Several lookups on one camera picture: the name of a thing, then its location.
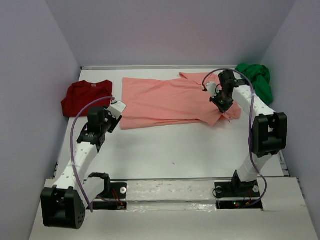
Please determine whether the pink t-shirt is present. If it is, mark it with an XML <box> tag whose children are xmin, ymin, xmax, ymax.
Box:
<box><xmin>120</xmin><ymin>72</ymin><xmax>241</xmax><ymax>130</ymax></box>

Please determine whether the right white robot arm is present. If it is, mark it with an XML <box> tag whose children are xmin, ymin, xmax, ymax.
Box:
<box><xmin>202</xmin><ymin>68</ymin><xmax>288</xmax><ymax>195</ymax></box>

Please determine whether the red folded t-shirt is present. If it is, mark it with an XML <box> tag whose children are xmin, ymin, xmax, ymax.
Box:
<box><xmin>61</xmin><ymin>80</ymin><xmax>113</xmax><ymax>118</ymax></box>

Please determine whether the green crumpled t-shirt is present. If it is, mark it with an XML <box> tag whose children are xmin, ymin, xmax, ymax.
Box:
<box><xmin>235</xmin><ymin>63</ymin><xmax>274</xmax><ymax>105</ymax></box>

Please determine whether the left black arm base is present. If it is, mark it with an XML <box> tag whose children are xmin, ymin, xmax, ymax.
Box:
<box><xmin>84</xmin><ymin>172</ymin><xmax>128</xmax><ymax>211</ymax></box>

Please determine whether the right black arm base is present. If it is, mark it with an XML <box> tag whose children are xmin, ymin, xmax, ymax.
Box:
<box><xmin>212</xmin><ymin>171</ymin><xmax>263</xmax><ymax>210</ymax></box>

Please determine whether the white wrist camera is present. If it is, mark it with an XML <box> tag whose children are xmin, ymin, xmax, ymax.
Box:
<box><xmin>107</xmin><ymin>100</ymin><xmax>127</xmax><ymax>120</ymax></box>
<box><xmin>202</xmin><ymin>81</ymin><xmax>219</xmax><ymax>98</ymax></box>

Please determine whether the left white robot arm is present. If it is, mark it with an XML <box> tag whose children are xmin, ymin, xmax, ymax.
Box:
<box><xmin>40</xmin><ymin>101</ymin><xmax>126</xmax><ymax>230</ymax></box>

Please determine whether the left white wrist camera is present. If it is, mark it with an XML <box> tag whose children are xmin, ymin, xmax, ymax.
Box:
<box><xmin>107</xmin><ymin>100</ymin><xmax>127</xmax><ymax>120</ymax></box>

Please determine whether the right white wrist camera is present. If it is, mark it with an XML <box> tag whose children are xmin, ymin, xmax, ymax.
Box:
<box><xmin>202</xmin><ymin>81</ymin><xmax>219</xmax><ymax>98</ymax></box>

